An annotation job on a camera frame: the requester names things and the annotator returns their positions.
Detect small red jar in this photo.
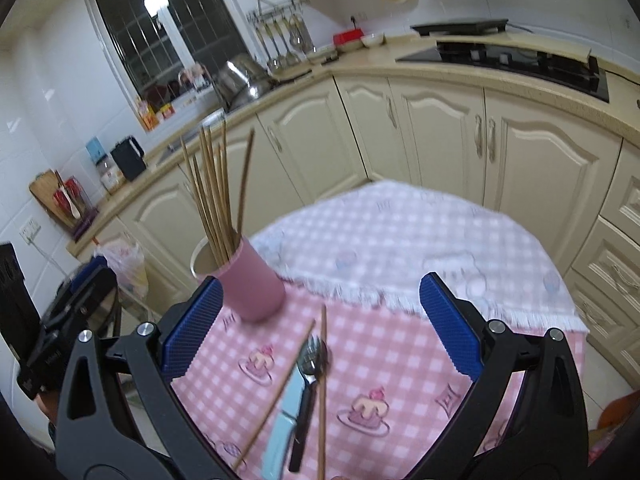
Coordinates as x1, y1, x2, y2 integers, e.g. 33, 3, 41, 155
158, 103, 175, 120

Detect wooden cutting board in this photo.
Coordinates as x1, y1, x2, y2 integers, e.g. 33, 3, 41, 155
28, 169, 74, 233

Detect glass jar with grains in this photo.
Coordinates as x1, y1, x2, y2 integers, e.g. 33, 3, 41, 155
96, 155, 126, 195

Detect black handled metal fork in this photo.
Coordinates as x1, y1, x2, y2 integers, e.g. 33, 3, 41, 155
287, 334, 324, 474

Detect red knife holder rack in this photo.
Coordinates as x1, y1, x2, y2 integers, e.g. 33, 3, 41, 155
53, 174, 99, 242

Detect stacked white plates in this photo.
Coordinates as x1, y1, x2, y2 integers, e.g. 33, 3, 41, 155
306, 44, 338, 65

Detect pink checkered tablecloth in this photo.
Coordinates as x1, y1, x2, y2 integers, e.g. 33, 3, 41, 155
172, 285, 471, 479

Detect long crossing wooden chopstick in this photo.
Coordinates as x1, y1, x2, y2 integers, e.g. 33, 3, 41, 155
231, 320, 316, 471

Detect black electric kettle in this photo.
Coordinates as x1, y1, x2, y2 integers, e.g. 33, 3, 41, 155
111, 136, 146, 182

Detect wall utensil hanging rack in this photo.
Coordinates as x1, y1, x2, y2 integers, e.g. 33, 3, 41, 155
246, 0, 314, 76

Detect black induction cooker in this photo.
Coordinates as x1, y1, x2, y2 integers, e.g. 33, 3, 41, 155
410, 18, 509, 37

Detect light blue box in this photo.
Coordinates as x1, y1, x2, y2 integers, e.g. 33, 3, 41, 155
86, 136, 106, 165

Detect light blue ceramic knife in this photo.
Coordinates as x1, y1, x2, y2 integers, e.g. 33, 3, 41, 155
260, 365, 303, 480

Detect stainless steel sink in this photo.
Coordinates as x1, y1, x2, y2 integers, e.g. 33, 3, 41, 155
156, 108, 226, 165

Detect red container on counter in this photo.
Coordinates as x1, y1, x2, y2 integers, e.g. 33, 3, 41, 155
332, 28, 363, 47

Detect white checkered fringed cloth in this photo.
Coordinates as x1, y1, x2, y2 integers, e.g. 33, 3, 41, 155
250, 181, 588, 333

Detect stainless steel stock pot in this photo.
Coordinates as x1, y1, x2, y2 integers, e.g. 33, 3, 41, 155
215, 53, 271, 100

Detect orange dish soap bottle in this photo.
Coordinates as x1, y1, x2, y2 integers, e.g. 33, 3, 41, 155
134, 96, 160, 132

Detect cream lower cabinets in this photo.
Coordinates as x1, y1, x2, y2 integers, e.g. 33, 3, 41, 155
67, 71, 640, 386

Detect black gas stove top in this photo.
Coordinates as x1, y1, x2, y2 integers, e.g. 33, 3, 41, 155
396, 41, 610, 103

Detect person's left hand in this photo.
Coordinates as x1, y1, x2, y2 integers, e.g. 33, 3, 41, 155
36, 392, 60, 443

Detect dark window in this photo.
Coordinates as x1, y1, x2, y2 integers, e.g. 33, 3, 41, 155
90, 0, 248, 113

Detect pink utensil holder cup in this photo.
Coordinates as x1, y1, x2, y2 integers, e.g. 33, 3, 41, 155
190, 237, 285, 322

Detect black handled metal spoon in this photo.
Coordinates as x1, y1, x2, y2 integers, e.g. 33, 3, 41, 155
296, 336, 329, 384

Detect white plastic bag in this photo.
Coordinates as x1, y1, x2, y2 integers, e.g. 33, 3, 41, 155
94, 235, 149, 300

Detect white bowl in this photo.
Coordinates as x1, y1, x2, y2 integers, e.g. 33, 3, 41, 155
360, 32, 385, 49

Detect stainless steel wok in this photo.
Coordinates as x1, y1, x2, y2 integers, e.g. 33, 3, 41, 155
224, 70, 312, 113

